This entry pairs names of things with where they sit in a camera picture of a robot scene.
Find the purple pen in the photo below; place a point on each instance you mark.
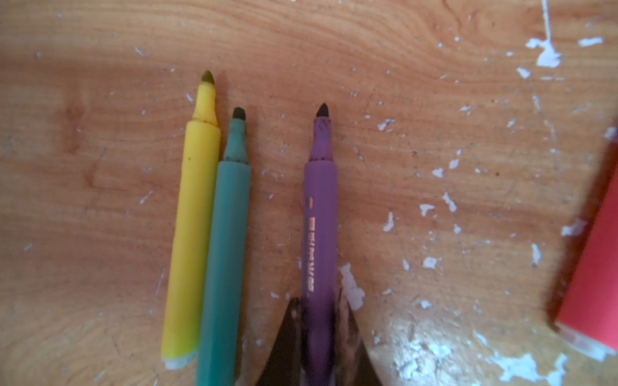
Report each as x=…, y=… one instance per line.
x=320, y=255

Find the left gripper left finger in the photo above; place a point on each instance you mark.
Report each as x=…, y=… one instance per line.
x=284, y=364

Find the pink pen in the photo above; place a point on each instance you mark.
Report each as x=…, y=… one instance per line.
x=587, y=319

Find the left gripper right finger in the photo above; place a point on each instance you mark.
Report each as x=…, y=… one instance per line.
x=353, y=366

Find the green pen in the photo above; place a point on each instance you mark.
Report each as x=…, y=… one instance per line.
x=216, y=361

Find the yellow pen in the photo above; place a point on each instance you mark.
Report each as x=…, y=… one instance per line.
x=190, y=246

